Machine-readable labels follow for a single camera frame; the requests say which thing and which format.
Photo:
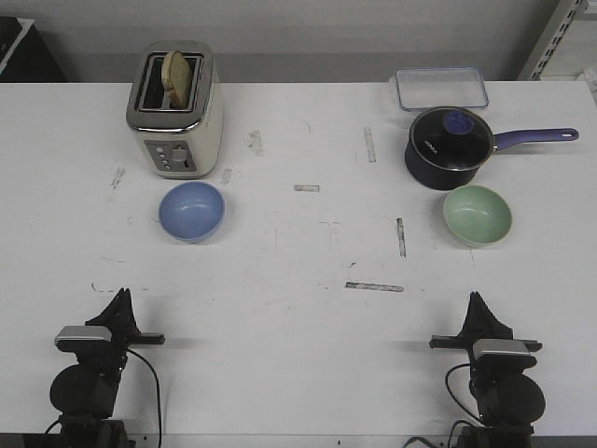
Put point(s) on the dark blue saucepan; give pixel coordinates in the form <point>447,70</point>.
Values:
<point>440,179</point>

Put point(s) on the glass pot lid blue knob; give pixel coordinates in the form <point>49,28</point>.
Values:
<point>452,138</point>

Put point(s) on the clear plastic food container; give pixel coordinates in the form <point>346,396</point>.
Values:
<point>418,89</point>

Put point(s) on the cream and chrome toaster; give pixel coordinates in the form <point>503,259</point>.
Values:
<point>177,143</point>

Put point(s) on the blue bowl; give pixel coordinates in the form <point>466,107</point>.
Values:
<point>192,211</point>

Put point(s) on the toast slice in toaster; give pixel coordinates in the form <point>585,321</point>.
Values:
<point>176,78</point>

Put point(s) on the white metal shelf upright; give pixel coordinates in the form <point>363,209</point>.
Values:
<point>567,46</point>

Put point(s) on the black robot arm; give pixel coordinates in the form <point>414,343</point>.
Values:
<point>85,393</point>
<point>508,401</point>

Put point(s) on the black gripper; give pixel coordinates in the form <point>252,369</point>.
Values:
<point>481,323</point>
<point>125,333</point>

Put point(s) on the green bowl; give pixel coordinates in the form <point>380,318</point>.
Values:
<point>477,216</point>

